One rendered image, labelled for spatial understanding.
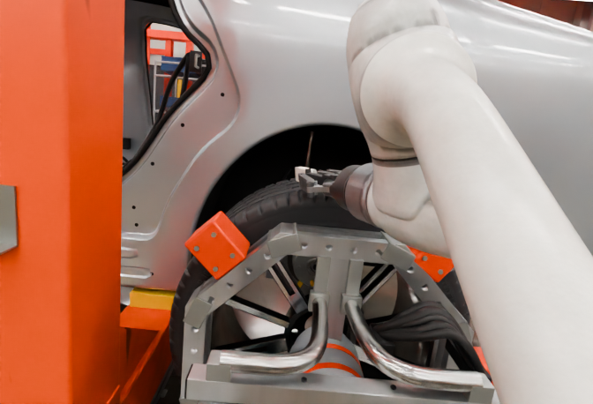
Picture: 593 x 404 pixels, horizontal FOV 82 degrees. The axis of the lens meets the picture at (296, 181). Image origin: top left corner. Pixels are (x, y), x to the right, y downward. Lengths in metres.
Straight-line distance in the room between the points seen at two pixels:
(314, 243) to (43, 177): 0.42
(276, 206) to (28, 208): 0.39
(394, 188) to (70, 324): 0.52
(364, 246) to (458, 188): 0.44
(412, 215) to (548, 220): 0.21
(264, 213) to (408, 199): 0.36
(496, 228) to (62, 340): 0.61
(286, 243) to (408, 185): 0.29
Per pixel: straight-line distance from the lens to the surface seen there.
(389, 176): 0.38
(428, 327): 0.59
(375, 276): 0.77
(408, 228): 0.40
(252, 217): 0.68
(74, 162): 0.58
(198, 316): 0.69
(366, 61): 0.34
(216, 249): 0.62
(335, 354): 0.67
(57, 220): 0.59
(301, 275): 1.17
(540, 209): 0.19
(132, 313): 1.22
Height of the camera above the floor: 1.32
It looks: 10 degrees down
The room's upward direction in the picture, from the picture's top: 6 degrees clockwise
